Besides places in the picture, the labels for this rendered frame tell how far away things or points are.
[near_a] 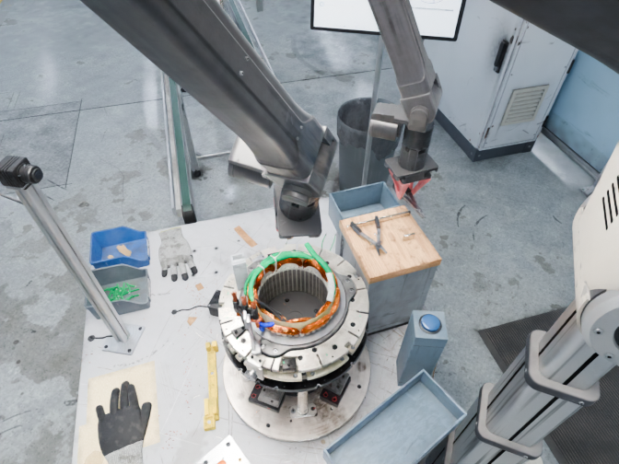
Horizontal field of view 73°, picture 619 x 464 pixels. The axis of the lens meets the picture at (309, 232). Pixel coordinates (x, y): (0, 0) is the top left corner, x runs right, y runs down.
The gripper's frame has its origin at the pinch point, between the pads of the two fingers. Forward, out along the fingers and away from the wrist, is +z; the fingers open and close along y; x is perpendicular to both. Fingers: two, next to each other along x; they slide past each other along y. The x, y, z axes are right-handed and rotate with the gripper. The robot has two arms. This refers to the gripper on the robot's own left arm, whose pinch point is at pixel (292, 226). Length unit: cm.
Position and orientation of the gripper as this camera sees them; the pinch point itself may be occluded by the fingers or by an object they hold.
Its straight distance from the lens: 72.4
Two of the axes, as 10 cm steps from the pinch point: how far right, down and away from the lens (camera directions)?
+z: -1.3, 3.8, 9.2
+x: 9.9, -0.4, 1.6
